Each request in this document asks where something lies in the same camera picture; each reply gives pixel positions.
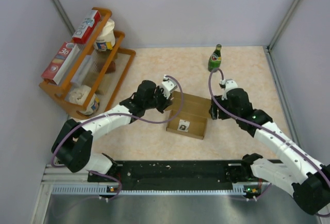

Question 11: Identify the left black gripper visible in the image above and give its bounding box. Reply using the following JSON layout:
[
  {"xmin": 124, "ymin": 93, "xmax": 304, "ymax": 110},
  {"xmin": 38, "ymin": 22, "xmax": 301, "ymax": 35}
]
[{"xmin": 144, "ymin": 85, "xmax": 172, "ymax": 114}]

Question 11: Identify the small clear plastic bag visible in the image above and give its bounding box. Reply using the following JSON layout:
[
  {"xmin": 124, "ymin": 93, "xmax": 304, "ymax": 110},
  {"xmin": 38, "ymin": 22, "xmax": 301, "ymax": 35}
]
[{"xmin": 177, "ymin": 120, "xmax": 190, "ymax": 132}]

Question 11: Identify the brown cardboard box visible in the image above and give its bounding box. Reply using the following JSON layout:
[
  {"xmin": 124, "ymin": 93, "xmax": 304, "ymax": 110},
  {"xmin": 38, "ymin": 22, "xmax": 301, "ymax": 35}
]
[{"xmin": 166, "ymin": 91, "xmax": 211, "ymax": 140}]

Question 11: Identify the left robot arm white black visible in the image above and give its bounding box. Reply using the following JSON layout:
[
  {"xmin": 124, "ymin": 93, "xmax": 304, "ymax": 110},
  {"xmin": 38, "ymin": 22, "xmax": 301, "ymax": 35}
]
[{"xmin": 51, "ymin": 78, "xmax": 177, "ymax": 181}]

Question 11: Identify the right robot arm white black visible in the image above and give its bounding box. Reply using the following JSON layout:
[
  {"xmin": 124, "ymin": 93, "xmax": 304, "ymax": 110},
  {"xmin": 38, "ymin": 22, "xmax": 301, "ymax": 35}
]
[{"xmin": 209, "ymin": 81, "xmax": 329, "ymax": 217}]

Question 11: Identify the red white box upper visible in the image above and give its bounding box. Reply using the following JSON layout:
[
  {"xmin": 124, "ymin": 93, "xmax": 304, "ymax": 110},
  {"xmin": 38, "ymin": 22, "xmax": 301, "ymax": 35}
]
[{"xmin": 72, "ymin": 9, "xmax": 101, "ymax": 44}]

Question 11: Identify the red white box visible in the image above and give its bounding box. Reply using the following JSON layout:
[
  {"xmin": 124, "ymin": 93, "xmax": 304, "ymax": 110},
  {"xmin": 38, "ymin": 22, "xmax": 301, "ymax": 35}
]
[
  {"xmin": 72, "ymin": 9, "xmax": 101, "ymax": 44},
  {"xmin": 41, "ymin": 42, "xmax": 80, "ymax": 85}
]

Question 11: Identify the red white box lower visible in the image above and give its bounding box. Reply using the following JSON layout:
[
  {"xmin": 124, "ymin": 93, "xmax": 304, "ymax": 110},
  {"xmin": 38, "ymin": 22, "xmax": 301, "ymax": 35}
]
[{"xmin": 41, "ymin": 42, "xmax": 80, "ymax": 85}]

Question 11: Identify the green glass bottle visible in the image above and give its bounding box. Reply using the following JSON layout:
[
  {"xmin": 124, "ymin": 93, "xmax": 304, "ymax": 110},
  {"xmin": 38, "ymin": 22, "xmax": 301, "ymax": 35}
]
[{"xmin": 208, "ymin": 44, "xmax": 222, "ymax": 72}]

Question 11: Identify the orange wooden shelf rack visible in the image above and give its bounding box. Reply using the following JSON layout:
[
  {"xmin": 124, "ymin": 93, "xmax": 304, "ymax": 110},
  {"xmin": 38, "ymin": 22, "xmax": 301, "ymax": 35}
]
[{"xmin": 39, "ymin": 7, "xmax": 136, "ymax": 119}]

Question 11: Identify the white paper bag upper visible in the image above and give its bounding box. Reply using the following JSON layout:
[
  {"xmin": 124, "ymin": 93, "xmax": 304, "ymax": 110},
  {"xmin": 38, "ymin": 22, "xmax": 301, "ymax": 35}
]
[{"xmin": 93, "ymin": 19, "xmax": 116, "ymax": 51}]

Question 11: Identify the white paper bag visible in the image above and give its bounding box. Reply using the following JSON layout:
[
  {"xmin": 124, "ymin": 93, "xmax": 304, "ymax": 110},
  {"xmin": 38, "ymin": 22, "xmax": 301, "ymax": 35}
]
[
  {"xmin": 69, "ymin": 85, "xmax": 100, "ymax": 116},
  {"xmin": 93, "ymin": 19, "xmax": 116, "ymax": 51}
]

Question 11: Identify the white paper bag lower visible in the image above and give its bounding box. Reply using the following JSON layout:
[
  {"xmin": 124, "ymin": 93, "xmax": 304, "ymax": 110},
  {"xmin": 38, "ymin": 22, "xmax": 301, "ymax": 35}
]
[{"xmin": 69, "ymin": 85, "xmax": 100, "ymax": 116}]

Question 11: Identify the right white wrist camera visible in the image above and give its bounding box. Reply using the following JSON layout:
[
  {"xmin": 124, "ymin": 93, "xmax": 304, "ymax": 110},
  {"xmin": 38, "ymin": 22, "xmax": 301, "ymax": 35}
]
[{"xmin": 219, "ymin": 79, "xmax": 238, "ymax": 100}]

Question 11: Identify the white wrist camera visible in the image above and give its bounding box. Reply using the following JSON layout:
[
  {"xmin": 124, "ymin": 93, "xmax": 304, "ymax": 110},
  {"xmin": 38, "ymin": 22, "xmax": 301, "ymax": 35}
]
[
  {"xmin": 219, "ymin": 79, "xmax": 238, "ymax": 100},
  {"xmin": 159, "ymin": 75, "xmax": 178, "ymax": 99}
]

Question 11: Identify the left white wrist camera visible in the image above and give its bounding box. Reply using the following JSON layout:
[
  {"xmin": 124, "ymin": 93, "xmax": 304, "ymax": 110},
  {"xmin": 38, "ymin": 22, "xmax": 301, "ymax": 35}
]
[{"xmin": 159, "ymin": 75, "xmax": 178, "ymax": 99}]

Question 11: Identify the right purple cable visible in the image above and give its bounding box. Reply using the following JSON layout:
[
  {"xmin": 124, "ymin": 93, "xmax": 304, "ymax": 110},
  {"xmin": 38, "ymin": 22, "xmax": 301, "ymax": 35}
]
[{"xmin": 208, "ymin": 67, "xmax": 330, "ymax": 218}]

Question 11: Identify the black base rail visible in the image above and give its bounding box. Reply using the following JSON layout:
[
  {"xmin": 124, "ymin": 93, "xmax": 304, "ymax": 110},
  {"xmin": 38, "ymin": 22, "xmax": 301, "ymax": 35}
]
[{"xmin": 86, "ymin": 160, "xmax": 273, "ymax": 191}]

